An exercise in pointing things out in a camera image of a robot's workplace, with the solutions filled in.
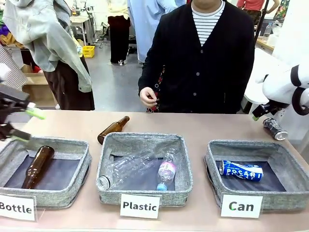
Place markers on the black drink can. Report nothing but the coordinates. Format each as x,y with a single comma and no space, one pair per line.
275,129

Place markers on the wooden desk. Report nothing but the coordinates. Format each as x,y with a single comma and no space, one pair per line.
265,44

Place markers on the small pink-label plastic bottle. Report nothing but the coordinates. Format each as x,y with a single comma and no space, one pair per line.
166,170

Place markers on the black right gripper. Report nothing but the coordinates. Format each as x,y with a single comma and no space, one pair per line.
277,107

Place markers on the white Can label card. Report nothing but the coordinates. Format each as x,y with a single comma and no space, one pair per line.
241,206

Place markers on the blue Pocari Sweat can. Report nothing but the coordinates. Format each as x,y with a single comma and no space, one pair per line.
241,171

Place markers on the colourful clothes pile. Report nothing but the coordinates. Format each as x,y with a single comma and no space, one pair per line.
8,36

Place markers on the bystander in black skirt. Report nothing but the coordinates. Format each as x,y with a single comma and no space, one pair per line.
118,36

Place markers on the bystander in light-blue shirt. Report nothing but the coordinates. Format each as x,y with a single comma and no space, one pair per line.
144,24

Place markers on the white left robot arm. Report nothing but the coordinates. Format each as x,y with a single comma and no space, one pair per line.
3,72

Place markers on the grey hanging jacket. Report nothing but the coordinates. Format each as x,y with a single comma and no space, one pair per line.
41,36

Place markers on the grey fabric Can basket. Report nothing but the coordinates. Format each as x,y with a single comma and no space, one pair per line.
241,148

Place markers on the person's right forearm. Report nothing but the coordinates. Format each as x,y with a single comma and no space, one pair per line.
148,75

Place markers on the large clear plastic bottle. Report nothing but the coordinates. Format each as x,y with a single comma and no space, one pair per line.
130,169

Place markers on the grey fabric Plastic basket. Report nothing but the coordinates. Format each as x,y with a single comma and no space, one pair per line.
142,142

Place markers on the white background table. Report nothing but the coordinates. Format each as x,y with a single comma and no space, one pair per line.
79,26

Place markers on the black pole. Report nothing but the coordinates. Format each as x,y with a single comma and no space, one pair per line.
262,21

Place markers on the white Plastic label card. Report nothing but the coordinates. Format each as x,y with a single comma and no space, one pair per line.
140,206

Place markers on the checked cloth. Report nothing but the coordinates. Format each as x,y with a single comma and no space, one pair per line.
12,70

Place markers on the yellow plastic crate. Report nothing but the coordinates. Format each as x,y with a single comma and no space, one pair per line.
88,51

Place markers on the white Bottle label card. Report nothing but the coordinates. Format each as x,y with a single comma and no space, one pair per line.
17,207

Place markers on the person's right hand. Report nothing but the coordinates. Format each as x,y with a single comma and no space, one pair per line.
146,96

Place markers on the clear water bottle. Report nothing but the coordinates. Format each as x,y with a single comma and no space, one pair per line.
268,30

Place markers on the bystander in red top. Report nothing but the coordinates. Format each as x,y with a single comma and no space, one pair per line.
249,4

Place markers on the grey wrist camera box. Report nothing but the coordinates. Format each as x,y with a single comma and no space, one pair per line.
12,93

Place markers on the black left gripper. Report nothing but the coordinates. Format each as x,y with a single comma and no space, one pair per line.
4,111

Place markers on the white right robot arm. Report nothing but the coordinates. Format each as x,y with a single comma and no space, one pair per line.
277,89

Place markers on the brown cardboard box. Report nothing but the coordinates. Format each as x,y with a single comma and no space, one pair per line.
36,84

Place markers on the grey fabric Bottle basket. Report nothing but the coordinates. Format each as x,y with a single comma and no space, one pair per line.
60,193

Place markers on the brown glass bottle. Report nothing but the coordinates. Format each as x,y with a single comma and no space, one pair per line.
38,166
112,130

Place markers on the person in black cardigan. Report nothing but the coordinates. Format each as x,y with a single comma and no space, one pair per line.
193,72

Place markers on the dark brown hanging garment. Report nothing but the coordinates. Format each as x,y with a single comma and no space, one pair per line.
70,91

